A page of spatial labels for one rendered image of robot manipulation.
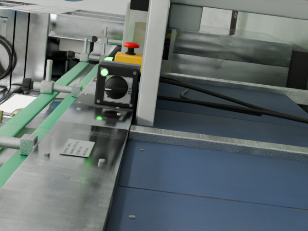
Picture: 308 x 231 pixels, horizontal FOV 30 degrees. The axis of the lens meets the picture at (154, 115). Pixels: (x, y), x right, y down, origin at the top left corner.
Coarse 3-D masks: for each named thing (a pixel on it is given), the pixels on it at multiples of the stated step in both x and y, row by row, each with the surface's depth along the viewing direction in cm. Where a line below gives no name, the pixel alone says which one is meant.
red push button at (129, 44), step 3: (126, 42) 141; (129, 42) 141; (132, 42) 142; (123, 45) 141; (126, 45) 140; (129, 45) 139; (132, 45) 139; (135, 45) 140; (138, 45) 141; (129, 48) 141; (132, 48) 141; (129, 51) 141; (132, 51) 141
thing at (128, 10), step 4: (128, 4) 186; (128, 8) 185; (128, 12) 185; (128, 16) 186; (128, 20) 186; (124, 24) 186; (128, 24) 187; (124, 28) 186; (124, 32) 186; (124, 36) 187; (124, 40) 187; (124, 48) 187
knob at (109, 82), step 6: (114, 78) 109; (120, 78) 110; (108, 84) 109; (114, 84) 109; (120, 84) 109; (126, 84) 110; (108, 90) 108; (114, 90) 108; (120, 90) 108; (126, 90) 110; (108, 96) 110; (114, 96) 109; (120, 96) 109
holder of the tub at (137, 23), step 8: (136, 16) 185; (144, 16) 185; (136, 24) 186; (144, 24) 186; (128, 32) 186; (136, 32) 187; (144, 32) 187; (128, 40) 187; (136, 40) 187; (144, 40) 187; (136, 48) 188
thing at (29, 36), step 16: (0, 0) 330; (0, 16) 269; (16, 16) 266; (32, 16) 266; (48, 16) 266; (0, 32) 270; (16, 32) 268; (32, 32) 268; (16, 48) 269; (32, 48) 269; (48, 48) 273; (16, 64) 271; (32, 64) 271; (0, 80) 273; (16, 80) 273; (32, 80) 272
